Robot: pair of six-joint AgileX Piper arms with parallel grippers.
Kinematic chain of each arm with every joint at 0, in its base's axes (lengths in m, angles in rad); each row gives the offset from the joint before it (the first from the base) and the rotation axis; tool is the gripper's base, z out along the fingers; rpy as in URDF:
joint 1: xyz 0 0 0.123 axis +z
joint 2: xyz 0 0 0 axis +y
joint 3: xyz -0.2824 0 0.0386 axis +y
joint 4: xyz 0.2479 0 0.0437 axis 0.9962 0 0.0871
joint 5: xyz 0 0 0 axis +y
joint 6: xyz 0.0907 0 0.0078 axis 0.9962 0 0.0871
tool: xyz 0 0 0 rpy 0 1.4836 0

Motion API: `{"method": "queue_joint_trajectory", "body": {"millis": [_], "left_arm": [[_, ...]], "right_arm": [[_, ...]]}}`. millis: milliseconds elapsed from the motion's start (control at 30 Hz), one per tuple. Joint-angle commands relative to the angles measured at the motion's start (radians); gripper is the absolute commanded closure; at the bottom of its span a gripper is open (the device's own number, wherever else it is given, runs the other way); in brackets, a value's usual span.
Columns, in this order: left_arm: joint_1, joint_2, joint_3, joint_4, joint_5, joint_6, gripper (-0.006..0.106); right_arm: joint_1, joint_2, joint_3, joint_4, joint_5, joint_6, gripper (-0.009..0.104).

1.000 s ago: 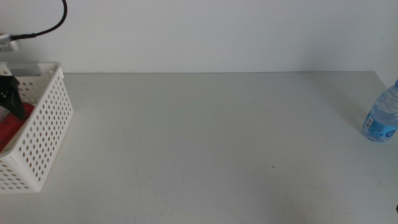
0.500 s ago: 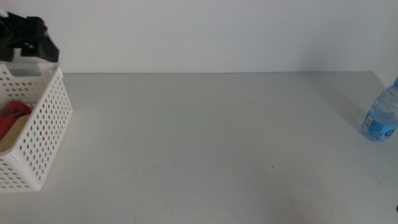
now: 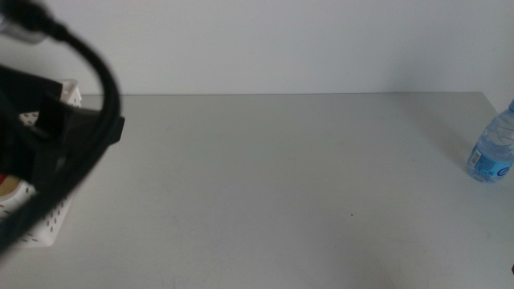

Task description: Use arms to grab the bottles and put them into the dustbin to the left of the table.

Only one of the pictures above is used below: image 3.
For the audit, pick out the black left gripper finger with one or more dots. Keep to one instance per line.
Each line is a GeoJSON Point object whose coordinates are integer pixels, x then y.
{"type": "Point", "coordinates": [68, 132]}

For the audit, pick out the red soda can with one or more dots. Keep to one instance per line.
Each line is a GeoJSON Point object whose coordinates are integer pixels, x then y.
{"type": "Point", "coordinates": [2, 177]}

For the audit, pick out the yellow tea bottle green label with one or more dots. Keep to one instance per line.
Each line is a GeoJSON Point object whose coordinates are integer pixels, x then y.
{"type": "Point", "coordinates": [9, 186]}

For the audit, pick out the clear water bottle blue label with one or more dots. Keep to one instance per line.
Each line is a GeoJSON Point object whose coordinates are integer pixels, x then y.
{"type": "Point", "coordinates": [492, 156]}

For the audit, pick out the white perforated plastic basket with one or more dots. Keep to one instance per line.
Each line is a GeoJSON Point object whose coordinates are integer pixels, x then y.
{"type": "Point", "coordinates": [52, 229]}

